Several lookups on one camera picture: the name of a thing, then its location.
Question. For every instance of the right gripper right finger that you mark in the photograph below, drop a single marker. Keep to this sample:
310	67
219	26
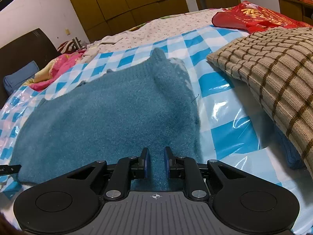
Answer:
188	171

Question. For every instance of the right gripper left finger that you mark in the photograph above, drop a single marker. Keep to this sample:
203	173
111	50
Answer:
123	172

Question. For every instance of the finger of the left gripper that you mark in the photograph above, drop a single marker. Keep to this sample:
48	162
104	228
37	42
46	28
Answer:
6	170

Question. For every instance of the teal knitted sweater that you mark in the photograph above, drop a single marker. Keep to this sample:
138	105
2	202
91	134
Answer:
149	105

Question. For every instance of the blue checkered plastic sheet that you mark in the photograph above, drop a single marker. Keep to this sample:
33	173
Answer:
233	126

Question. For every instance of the blue pillow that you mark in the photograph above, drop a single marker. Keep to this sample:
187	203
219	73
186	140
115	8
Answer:
13	81

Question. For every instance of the pink floral quilt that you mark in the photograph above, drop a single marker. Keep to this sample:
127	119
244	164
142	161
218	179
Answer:
53	70

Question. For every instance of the blue folded cloth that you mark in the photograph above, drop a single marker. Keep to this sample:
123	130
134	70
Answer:
291	155

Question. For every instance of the dark wooden headboard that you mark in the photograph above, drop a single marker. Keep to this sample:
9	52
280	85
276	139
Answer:
32	46

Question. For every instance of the red white striped cloth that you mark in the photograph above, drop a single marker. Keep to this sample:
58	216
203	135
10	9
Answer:
68	47

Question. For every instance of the beige striped knitted sweater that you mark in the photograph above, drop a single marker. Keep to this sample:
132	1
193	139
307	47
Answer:
277	67

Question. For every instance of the white floral bed sheet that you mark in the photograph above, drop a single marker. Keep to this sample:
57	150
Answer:
150	32

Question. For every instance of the brown wooden wardrobe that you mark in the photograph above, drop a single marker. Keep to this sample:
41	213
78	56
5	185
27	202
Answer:
100	18

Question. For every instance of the red plastic bag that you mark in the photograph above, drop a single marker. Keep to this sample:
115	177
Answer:
253	18

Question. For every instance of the dark wooden side table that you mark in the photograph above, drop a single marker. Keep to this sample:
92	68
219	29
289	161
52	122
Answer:
297	10

